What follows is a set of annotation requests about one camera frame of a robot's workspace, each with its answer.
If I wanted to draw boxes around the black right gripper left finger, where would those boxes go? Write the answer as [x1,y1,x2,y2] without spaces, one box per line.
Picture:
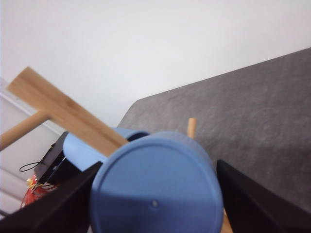
[0,162,103,233]

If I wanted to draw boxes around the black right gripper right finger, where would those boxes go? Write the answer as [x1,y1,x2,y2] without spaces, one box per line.
[217,159,311,233]

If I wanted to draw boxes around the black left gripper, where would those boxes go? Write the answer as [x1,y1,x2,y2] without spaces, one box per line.
[35,131,82,186]

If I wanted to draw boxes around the blue cup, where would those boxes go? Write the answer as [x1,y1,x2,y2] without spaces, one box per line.
[63,128,148,170]
[91,131,224,233]

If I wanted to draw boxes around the wooden mug tree stand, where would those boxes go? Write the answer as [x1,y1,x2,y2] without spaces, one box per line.
[0,67,234,233]

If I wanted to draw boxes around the black cable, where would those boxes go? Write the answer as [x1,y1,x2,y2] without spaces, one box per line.
[20,158,43,171]

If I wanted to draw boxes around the red and yellow wires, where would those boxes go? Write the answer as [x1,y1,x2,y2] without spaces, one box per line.
[20,175,55,209]

